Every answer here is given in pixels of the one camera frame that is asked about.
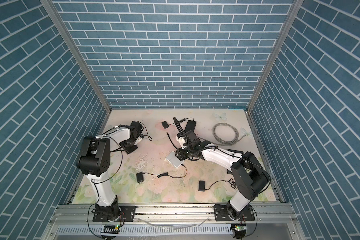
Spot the white small router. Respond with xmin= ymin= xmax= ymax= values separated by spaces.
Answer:
xmin=166 ymin=151 xmax=184 ymax=168

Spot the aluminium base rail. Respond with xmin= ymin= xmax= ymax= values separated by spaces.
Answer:
xmin=42 ymin=202 xmax=305 ymax=240

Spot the small black adapter cable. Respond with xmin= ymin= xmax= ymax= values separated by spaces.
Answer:
xmin=161 ymin=117 xmax=194 ymax=130

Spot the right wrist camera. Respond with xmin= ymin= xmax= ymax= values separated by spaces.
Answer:
xmin=176 ymin=133 xmax=187 ymax=149

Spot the black ribbed box device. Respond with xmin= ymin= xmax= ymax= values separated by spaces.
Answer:
xmin=184 ymin=120 xmax=197 ymax=133

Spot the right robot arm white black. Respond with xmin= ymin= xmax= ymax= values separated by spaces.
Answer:
xmin=176 ymin=131 xmax=271 ymax=220

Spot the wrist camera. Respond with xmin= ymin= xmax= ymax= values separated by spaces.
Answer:
xmin=176 ymin=133 xmax=187 ymax=149
xmin=131 ymin=121 xmax=153 ymax=141

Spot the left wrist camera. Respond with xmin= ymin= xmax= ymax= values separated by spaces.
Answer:
xmin=131 ymin=121 xmax=153 ymax=141

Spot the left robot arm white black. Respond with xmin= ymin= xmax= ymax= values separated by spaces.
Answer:
xmin=77 ymin=121 xmax=144 ymax=222

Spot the grey ethernet cable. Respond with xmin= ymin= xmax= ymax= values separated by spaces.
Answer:
xmin=211 ymin=122 xmax=247 ymax=147

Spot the dark grey network switch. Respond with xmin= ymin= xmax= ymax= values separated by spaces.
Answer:
xmin=227 ymin=149 xmax=244 ymax=175

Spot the black power adapter with plug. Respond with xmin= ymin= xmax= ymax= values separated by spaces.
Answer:
xmin=198 ymin=178 xmax=238 ymax=193

